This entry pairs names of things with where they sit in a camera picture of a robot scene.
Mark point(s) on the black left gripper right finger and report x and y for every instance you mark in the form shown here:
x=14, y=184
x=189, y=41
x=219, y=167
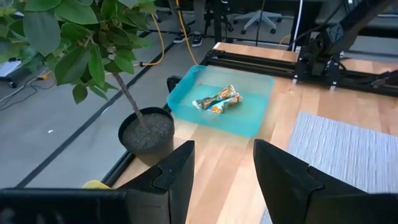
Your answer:
x=286, y=186

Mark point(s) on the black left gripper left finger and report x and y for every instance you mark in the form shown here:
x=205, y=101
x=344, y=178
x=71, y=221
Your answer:
x=168, y=193

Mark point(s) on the orange and blue granola bar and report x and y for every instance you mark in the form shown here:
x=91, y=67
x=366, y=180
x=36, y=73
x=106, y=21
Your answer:
x=214, y=99
x=231, y=104

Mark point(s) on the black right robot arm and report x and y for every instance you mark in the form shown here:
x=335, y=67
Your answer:
x=320, y=53

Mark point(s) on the leafy plant in black pot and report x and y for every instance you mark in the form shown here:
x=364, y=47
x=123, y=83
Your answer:
x=149, y=133

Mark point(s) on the grey woven placemat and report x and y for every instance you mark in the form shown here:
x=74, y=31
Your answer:
x=342, y=149

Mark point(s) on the yellow translucent plastic bin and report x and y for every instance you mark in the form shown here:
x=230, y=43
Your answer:
x=94, y=185

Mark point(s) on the light green translucent plastic bin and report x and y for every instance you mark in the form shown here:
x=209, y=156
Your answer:
x=242, y=121

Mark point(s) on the person's shoe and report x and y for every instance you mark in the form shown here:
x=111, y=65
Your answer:
x=197, y=39
x=180, y=38

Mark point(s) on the white office chair base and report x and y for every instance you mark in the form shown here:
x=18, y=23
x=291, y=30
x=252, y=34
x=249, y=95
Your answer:
x=256, y=18

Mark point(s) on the black aluminium table frame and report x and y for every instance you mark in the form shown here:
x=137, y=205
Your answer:
x=248, y=62

